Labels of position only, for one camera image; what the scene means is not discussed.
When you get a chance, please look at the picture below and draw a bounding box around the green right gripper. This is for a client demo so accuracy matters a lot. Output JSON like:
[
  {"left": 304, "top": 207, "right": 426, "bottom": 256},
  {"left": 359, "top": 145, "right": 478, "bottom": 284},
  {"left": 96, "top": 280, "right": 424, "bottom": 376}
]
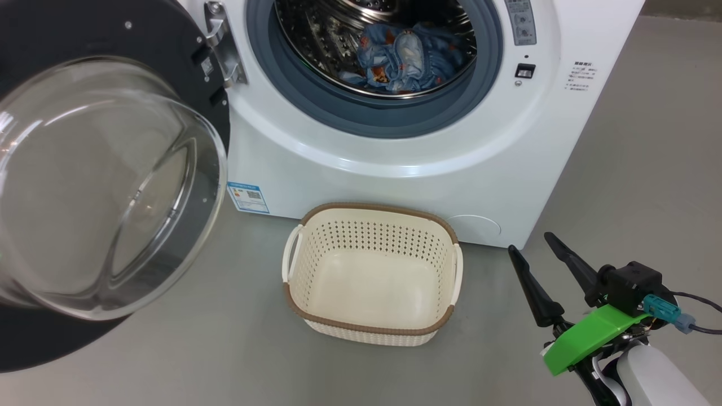
[{"left": 507, "top": 231, "right": 650, "bottom": 378}]

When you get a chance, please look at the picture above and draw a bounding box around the blue patterned garment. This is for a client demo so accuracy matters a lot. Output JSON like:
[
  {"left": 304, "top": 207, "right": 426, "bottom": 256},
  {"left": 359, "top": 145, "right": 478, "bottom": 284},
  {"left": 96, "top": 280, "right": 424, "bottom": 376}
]
[{"left": 341, "top": 22, "right": 472, "bottom": 94}]

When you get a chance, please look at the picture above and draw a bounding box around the black glass washing machine door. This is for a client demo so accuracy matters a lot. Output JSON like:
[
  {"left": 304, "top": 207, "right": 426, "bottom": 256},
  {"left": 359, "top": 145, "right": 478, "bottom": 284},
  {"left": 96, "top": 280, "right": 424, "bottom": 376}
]
[{"left": 0, "top": 0, "right": 231, "bottom": 373}]

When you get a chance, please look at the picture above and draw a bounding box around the cream perforated laundry basket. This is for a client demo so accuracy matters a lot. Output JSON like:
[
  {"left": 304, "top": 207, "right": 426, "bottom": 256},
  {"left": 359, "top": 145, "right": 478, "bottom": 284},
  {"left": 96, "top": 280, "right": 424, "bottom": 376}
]
[{"left": 281, "top": 201, "right": 465, "bottom": 347}]

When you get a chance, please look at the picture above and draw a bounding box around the white front-load washing machine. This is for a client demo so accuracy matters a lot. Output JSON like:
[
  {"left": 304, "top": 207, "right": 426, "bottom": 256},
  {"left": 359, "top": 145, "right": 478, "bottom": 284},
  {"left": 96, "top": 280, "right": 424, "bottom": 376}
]
[{"left": 186, "top": 0, "right": 647, "bottom": 250}]

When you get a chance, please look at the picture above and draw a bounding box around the grey rubber door gasket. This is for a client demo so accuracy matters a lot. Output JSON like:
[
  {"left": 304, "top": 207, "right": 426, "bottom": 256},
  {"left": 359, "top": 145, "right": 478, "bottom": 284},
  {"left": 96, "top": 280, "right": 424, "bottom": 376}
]
[{"left": 246, "top": 0, "right": 504, "bottom": 140}]

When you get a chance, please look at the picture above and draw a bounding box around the steel washing machine drum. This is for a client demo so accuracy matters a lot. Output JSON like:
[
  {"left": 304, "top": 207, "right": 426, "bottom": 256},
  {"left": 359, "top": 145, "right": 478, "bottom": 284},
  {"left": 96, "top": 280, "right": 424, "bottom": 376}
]
[{"left": 274, "top": 0, "right": 478, "bottom": 100}]

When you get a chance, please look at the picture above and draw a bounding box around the metal door hinge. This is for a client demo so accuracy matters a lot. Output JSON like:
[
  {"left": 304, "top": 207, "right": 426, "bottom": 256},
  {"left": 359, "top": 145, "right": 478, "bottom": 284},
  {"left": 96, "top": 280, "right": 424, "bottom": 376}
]
[{"left": 204, "top": 1, "right": 248, "bottom": 89}]

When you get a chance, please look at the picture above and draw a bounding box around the round drain filter cover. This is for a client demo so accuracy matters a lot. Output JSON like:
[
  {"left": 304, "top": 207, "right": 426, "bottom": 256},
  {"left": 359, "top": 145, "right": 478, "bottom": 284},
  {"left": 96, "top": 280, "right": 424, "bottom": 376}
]
[{"left": 448, "top": 214, "right": 502, "bottom": 241}]

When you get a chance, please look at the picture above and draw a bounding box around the grey control panel strip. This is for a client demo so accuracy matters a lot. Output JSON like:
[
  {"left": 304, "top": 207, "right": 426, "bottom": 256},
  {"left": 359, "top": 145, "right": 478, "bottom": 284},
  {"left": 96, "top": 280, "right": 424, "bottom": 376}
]
[{"left": 503, "top": 0, "right": 538, "bottom": 46}]

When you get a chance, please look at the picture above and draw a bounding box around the blue energy label sticker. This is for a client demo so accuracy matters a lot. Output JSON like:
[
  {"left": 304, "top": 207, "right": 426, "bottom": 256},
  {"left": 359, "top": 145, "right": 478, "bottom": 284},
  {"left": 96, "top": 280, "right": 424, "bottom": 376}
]
[{"left": 227, "top": 181, "right": 271, "bottom": 214}]

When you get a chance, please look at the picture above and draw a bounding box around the right cable with teal connector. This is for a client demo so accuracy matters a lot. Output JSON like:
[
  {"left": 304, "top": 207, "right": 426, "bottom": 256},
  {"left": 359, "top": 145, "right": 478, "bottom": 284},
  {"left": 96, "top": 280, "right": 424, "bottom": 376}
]
[{"left": 642, "top": 290, "right": 722, "bottom": 337}]

